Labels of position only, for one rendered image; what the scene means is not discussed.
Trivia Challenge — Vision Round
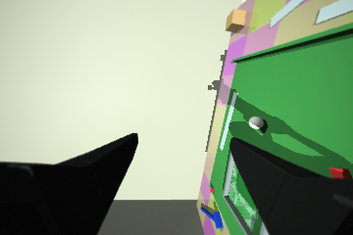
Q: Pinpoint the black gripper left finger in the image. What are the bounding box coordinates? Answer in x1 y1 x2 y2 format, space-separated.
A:
0 133 138 235

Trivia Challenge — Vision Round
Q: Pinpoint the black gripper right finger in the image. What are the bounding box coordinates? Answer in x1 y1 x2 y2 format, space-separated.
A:
229 137 353 235

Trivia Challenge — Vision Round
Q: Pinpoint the tan cube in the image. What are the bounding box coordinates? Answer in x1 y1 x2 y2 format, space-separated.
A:
226 9 246 33

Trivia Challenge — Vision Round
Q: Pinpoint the white ball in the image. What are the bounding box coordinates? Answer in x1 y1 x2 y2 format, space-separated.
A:
249 117 264 129

